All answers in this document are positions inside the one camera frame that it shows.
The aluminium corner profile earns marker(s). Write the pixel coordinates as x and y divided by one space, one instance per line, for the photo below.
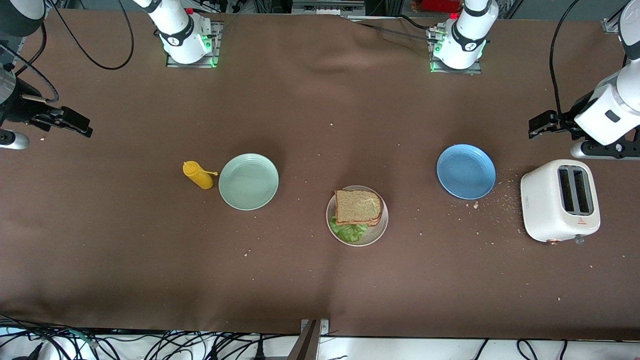
612 25

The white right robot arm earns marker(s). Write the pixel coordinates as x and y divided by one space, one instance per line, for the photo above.
175 25

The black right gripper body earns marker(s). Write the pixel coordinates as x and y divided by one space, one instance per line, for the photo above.
20 106

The grey metal frame piece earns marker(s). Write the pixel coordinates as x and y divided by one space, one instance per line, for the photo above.
325 7

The metal table edge bracket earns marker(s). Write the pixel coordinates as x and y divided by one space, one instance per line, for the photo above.
309 342

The yellow squeeze bottle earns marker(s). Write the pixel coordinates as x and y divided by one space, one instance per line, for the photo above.
199 176

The beige plate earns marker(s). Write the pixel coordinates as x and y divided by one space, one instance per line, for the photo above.
380 232

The blue plate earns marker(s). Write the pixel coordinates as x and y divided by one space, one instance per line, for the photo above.
465 172

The red box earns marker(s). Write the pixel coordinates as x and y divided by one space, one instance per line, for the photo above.
440 5

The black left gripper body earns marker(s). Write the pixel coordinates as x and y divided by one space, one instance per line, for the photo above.
571 118

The green lettuce leaf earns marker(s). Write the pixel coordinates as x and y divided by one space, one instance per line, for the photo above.
350 232

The brown tablecloth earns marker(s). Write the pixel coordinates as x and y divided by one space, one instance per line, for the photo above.
320 125

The mint green plate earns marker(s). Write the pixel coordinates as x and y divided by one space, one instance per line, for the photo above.
250 182

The white two-slot toaster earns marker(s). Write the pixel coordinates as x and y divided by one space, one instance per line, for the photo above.
542 205

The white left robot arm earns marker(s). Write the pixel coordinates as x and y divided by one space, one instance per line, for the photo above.
607 112

